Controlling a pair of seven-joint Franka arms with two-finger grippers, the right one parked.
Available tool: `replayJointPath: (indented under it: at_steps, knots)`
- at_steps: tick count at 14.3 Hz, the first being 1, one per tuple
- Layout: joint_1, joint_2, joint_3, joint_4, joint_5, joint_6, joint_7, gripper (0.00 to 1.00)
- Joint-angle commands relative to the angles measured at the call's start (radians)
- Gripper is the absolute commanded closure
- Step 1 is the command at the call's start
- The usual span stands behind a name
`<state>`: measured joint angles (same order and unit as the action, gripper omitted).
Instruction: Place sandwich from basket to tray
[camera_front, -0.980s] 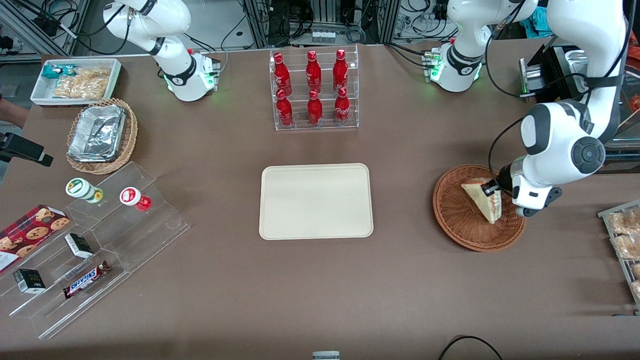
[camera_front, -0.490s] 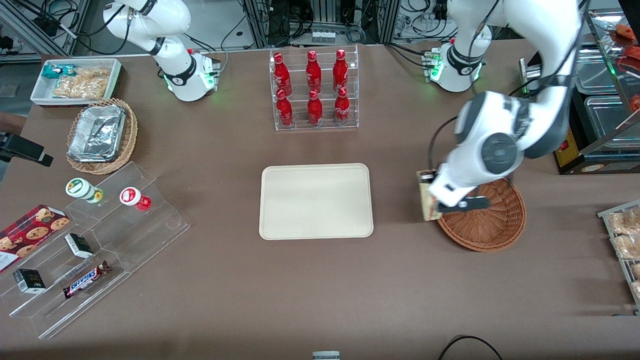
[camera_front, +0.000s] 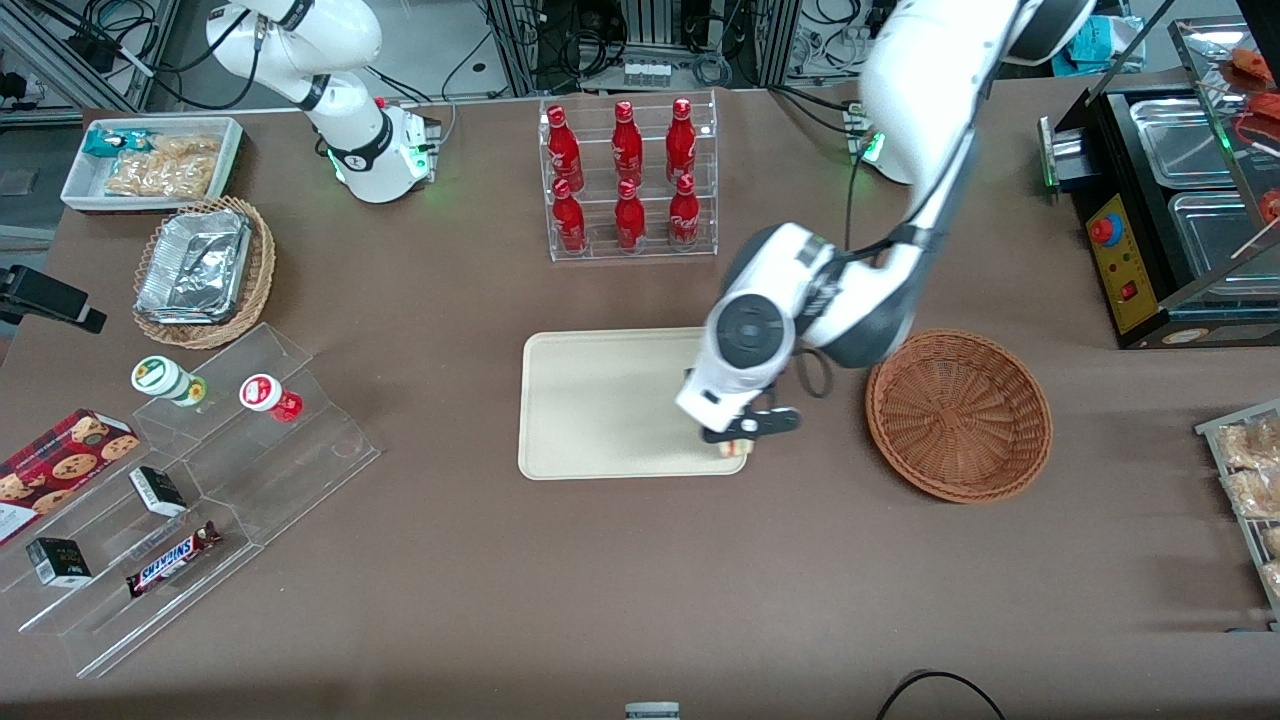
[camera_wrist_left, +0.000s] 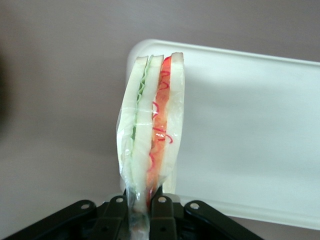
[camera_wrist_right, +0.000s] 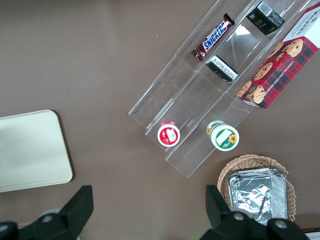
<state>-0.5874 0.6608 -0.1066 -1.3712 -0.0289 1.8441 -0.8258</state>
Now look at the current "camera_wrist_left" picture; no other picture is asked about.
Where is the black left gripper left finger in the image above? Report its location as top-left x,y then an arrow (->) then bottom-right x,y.
0,194 -> 131,240

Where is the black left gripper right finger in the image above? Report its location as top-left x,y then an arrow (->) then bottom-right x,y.
149,186 -> 265,240

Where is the plastic-wrapped triangle sandwich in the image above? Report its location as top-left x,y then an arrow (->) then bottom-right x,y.
115,51 -> 186,240

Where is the white rectangular plastic tray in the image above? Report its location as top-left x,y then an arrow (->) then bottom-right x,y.
126,38 -> 320,231

